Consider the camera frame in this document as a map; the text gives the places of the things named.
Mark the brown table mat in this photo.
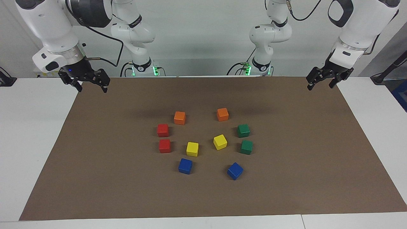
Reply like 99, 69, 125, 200
19, 76, 407, 221

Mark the blue box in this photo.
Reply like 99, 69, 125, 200
392, 80, 407, 112

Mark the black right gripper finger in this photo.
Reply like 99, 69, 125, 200
97, 68, 111, 94
58, 72, 83, 93

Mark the black base cable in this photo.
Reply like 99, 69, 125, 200
120, 62, 133, 77
226, 48, 257, 76

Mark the black left base cable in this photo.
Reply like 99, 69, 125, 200
226, 48, 257, 76

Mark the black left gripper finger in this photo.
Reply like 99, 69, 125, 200
306, 67, 321, 91
328, 75, 345, 89

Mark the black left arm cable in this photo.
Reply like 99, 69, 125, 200
286, 0, 323, 22

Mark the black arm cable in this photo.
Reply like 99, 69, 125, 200
84, 25, 124, 68
286, 0, 323, 22

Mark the blue wooden block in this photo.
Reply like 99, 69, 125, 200
178, 158, 193, 175
227, 162, 244, 181

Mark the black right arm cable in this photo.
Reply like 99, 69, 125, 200
84, 25, 124, 68

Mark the yellow wooden block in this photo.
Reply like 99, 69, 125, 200
186, 142, 199, 157
213, 134, 228, 150

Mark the black stand with pole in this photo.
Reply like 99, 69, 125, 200
370, 51, 407, 85

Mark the black table clamp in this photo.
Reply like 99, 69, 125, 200
0, 67, 17, 87

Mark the black right base cable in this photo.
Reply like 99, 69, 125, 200
120, 62, 133, 77

